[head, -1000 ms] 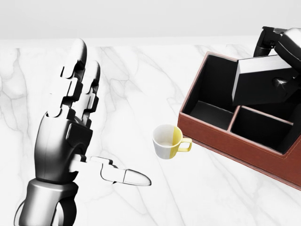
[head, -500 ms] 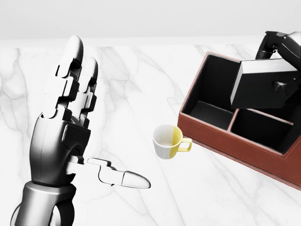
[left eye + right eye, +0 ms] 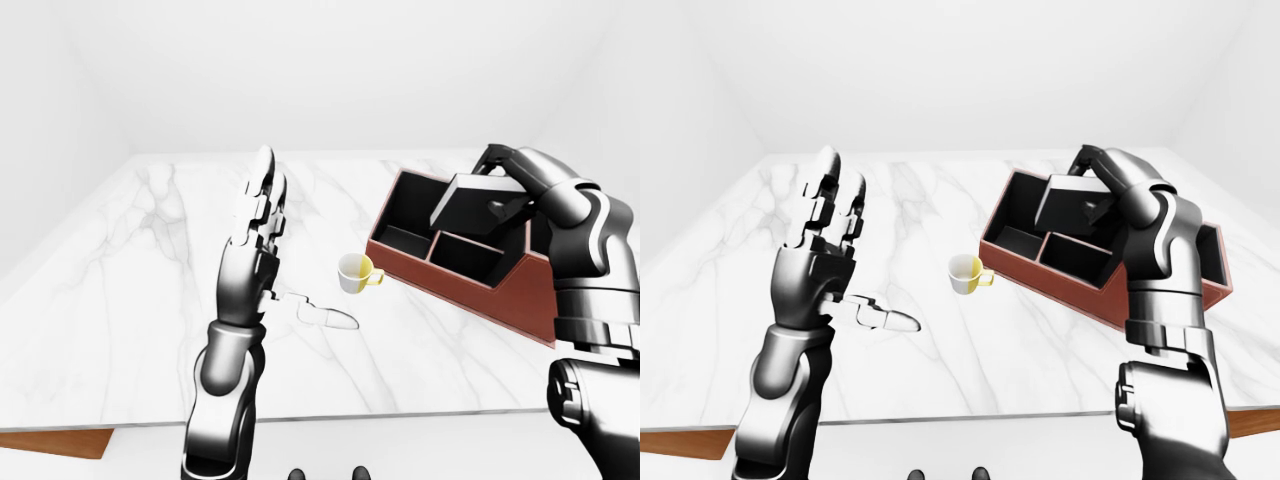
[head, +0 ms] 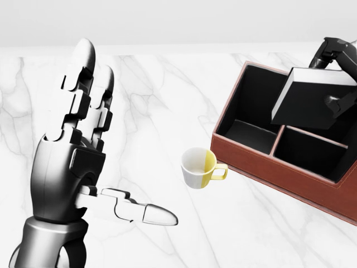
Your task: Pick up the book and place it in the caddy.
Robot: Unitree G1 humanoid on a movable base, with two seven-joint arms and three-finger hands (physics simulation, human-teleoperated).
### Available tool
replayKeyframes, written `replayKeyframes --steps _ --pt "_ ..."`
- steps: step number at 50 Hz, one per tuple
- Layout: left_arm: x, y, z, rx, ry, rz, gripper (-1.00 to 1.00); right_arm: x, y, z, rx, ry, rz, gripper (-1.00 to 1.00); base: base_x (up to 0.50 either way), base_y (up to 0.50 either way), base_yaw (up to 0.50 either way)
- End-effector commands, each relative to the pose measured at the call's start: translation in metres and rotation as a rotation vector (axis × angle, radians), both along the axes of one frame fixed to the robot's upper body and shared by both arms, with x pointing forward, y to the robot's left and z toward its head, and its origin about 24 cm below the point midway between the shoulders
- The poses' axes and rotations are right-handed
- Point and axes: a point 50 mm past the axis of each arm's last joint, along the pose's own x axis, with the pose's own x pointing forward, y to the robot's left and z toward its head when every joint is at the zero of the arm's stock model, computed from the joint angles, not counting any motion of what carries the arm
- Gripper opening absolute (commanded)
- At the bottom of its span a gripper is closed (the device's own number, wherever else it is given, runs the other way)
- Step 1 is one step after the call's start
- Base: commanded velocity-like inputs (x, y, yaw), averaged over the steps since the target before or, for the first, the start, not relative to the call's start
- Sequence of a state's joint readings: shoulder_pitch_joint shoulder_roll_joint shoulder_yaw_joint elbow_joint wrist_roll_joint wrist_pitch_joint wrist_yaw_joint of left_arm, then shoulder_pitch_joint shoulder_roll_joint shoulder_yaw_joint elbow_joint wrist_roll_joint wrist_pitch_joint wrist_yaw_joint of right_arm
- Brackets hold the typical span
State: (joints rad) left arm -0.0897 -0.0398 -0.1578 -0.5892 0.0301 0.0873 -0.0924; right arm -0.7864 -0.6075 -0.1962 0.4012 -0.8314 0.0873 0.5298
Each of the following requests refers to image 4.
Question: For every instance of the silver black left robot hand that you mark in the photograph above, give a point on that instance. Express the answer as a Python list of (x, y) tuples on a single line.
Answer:
[(55, 167)]

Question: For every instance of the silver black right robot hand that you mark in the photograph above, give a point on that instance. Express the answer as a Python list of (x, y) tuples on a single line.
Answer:
[(338, 53)]

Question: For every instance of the black book with white pages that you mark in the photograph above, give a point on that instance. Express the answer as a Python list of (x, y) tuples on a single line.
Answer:
[(306, 97)]

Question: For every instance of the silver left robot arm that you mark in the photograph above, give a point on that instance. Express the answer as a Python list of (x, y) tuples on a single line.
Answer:
[(47, 243)]

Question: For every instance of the red-brown desk caddy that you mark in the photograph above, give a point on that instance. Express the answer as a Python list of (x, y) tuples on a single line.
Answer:
[(279, 164)]

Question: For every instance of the white and yellow mug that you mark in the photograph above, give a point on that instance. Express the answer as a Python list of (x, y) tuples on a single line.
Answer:
[(199, 170)]

